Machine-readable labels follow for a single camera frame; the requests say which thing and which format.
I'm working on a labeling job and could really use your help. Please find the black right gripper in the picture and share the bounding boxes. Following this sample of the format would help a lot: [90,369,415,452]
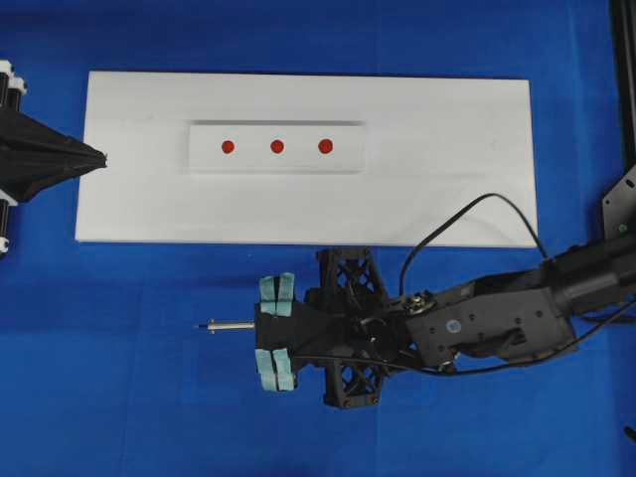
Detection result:
[254,247,411,408]

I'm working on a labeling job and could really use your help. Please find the red handled soldering iron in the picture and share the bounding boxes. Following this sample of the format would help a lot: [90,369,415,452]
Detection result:
[194,320,254,334]

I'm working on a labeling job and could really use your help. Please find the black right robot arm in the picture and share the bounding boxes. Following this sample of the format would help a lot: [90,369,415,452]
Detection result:
[254,235,635,409]

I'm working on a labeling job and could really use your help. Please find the white foam board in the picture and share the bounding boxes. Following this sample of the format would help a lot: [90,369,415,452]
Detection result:
[76,72,538,247]

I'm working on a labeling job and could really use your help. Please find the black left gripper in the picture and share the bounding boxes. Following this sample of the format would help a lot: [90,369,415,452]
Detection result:
[1,59,106,256]

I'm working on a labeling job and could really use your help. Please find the black soldering iron cord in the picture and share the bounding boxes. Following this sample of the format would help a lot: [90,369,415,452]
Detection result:
[398,192,551,304]

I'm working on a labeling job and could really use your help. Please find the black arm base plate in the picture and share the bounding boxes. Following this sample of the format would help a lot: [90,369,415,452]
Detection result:
[601,166,636,240]

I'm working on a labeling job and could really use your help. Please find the black aluminium frame post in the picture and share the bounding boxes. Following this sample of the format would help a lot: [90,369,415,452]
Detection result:
[609,0,635,172]

